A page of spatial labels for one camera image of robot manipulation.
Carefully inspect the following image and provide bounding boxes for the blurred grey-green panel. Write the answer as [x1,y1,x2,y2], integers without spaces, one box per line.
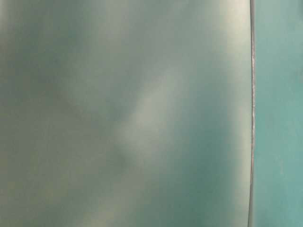
[0,0,251,227]

